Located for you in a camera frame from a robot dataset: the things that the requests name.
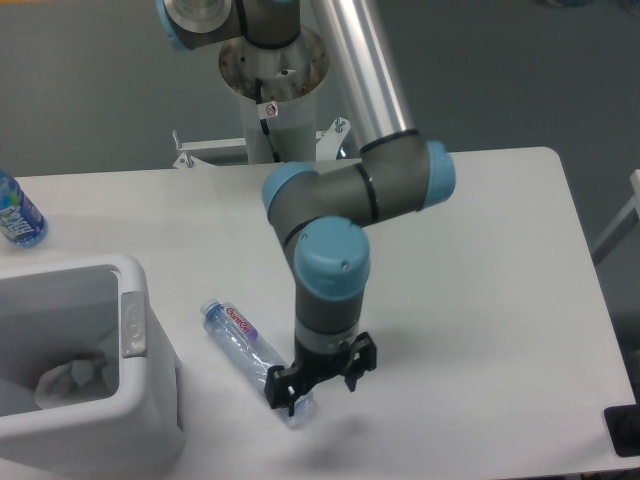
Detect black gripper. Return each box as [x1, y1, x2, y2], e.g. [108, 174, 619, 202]
[264, 332, 377, 417]

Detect clear plastic bottle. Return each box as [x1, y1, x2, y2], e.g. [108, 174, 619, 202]
[200, 298, 289, 407]

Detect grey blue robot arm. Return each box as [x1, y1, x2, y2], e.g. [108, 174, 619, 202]
[156, 1, 456, 413]

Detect white plastic trash can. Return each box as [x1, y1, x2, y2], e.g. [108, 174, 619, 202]
[1, 254, 185, 478]

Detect crumpled paper in bin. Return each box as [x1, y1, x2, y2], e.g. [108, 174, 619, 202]
[34, 354, 119, 409]

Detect black clamp at table corner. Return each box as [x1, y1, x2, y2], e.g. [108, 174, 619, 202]
[604, 404, 639, 458]

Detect blue labelled water bottle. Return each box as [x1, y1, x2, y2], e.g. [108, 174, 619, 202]
[1, 171, 47, 248]

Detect white middle pedestal bracket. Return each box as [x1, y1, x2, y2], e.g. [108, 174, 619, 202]
[315, 117, 354, 161]

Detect white pedestal bracket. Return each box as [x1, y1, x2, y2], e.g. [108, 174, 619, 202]
[172, 130, 248, 169]
[315, 117, 354, 161]

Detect white left pedestal bracket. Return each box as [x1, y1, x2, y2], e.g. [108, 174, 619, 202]
[172, 130, 248, 169]

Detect black cable on pedestal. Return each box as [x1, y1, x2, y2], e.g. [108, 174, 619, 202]
[253, 77, 282, 164]

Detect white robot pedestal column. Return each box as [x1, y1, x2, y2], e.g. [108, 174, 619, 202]
[219, 26, 329, 164]

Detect white frame at right edge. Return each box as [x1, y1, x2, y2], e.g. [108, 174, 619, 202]
[591, 169, 639, 265]

